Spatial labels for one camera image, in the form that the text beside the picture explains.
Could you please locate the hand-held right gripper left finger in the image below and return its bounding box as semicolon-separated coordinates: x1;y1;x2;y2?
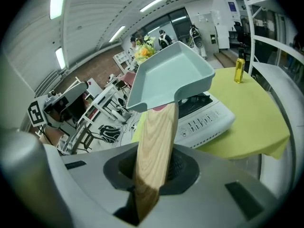
44;142;141;228

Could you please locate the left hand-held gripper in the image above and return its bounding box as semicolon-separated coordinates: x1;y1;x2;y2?
28;81;90;129

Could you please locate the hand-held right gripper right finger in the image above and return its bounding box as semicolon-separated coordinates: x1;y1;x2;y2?
142;143;293;228

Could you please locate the grey square pan wooden handle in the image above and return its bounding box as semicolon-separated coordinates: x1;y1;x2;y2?
125;41;216;223

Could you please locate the person's left forearm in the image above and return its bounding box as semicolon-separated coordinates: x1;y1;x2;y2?
38;126;66;153

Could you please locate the ceiling light panel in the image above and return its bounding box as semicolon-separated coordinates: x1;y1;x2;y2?
139;0;175;12
55;47;67;70
49;0;71;20
108;25;126;43

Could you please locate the black metal chair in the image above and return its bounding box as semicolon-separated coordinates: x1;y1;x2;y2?
76;124;102;152

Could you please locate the black and white backpack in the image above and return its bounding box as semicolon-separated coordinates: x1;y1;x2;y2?
98;124;121;143

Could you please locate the pink chair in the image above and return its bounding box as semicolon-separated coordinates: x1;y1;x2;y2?
119;71;136;89

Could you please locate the white cube shelf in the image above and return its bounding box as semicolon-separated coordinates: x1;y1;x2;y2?
112;51;135;71

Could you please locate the yellow and white flower bouquet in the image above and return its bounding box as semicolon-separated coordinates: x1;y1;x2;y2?
134;35;157;65

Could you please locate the yellow-green tablecloth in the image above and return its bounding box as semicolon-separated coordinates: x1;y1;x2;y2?
131;67;291;161

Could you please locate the dark glass door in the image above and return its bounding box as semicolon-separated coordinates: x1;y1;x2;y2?
143;8;191;43

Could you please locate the yellow transparent bottle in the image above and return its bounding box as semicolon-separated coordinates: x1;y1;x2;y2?
233;57;246;84

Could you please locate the white metal shelf rack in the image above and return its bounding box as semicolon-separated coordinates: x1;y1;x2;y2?
245;0;304;199

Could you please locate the white tall cabinet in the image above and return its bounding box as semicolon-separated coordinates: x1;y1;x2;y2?
210;0;241;50

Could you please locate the white frame table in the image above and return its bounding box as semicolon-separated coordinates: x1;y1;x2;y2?
75;76;133;128

